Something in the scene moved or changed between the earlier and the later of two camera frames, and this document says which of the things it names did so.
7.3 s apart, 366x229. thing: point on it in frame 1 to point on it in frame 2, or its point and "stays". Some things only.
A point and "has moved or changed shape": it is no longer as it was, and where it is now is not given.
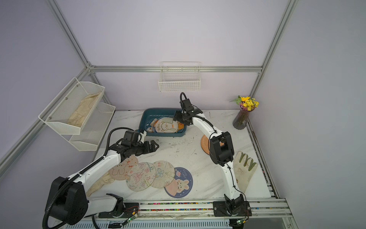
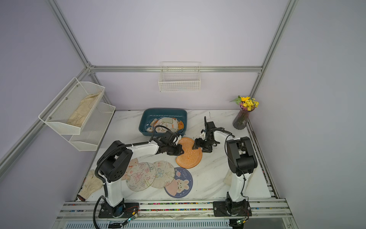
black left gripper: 147,149 to 179,151
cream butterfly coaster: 165,174 stays
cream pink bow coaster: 140,176 stays
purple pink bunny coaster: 182,184 stays
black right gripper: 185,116 to 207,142
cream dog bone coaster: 166,125 stays
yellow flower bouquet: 246,103 stays
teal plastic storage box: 147,115 stays
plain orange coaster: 204,144 has moved or changed shape
